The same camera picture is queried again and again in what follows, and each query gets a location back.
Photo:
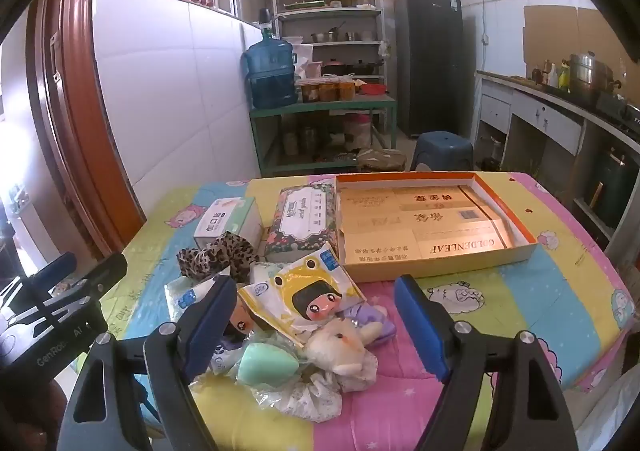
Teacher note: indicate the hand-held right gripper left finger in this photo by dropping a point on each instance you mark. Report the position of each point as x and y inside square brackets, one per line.
[212, 326]

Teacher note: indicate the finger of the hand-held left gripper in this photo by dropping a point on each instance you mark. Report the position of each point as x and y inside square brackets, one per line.
[102, 273]

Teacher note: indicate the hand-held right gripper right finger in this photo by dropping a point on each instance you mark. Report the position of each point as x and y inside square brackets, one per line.
[420, 331]

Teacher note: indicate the green white tissue pack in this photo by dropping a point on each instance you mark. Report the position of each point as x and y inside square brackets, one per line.
[262, 273]
[182, 298]

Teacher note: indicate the cream plush toy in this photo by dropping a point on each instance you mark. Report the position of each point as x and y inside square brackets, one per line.
[372, 323]

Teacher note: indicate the mint green puff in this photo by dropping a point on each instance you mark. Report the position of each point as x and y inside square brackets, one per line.
[262, 363]

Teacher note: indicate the leopard print scrunchie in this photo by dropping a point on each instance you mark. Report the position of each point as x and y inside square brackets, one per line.
[200, 258]

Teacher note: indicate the cream plush bunny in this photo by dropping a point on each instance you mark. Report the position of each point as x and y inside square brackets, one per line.
[340, 346]

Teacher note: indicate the yellow cartoon tissue pack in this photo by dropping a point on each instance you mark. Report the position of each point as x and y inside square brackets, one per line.
[305, 296]

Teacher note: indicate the orange cardboard box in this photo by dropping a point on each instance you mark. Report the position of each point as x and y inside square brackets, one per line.
[425, 226]

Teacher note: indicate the white floral scrunchie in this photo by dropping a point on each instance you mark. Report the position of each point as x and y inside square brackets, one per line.
[310, 398]

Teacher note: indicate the white mask box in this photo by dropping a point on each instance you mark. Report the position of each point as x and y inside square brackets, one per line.
[225, 223]

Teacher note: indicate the floral tissue pack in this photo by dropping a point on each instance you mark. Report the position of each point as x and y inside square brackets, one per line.
[300, 216]

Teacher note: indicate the round cushioned stool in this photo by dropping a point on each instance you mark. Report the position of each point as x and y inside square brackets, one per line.
[380, 158]

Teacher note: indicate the blue plastic stool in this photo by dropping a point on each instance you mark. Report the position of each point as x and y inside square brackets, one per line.
[442, 146]

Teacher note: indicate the pink lidded plastic jar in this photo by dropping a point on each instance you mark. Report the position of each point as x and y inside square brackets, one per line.
[360, 128]

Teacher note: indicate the dark green bin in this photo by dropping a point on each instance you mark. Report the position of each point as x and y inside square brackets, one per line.
[610, 176]

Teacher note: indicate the white kitchen counter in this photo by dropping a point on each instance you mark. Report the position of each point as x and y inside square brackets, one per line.
[540, 116]

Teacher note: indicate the red basin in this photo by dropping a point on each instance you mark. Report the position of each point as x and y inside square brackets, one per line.
[374, 89]

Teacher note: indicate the green metal table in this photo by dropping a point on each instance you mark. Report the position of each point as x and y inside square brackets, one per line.
[325, 103]

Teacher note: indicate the row of pickle jars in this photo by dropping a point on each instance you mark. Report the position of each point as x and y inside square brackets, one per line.
[327, 91]

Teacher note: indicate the blue water jug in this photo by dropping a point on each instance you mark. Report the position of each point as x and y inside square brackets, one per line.
[270, 71]

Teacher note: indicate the dark refrigerator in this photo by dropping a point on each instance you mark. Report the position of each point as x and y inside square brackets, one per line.
[427, 61]

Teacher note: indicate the white bottle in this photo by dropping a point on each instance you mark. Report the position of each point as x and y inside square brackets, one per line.
[553, 75]

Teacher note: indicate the yellow green bottle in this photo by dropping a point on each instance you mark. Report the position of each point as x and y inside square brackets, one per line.
[564, 77]

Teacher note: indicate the gas stove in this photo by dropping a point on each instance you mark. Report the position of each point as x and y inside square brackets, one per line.
[620, 108]

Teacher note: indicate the water jug pump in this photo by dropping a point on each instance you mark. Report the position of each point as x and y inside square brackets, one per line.
[265, 18]

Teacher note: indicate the steel pot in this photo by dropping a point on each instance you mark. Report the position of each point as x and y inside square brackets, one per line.
[590, 76]

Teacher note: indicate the white shelf rack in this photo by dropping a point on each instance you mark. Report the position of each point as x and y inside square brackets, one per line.
[330, 11]

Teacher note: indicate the wooden door frame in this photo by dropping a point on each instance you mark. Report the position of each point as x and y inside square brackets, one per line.
[75, 131]

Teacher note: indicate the brown cardboard wall sheet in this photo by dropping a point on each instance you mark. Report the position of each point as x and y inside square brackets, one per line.
[575, 36]

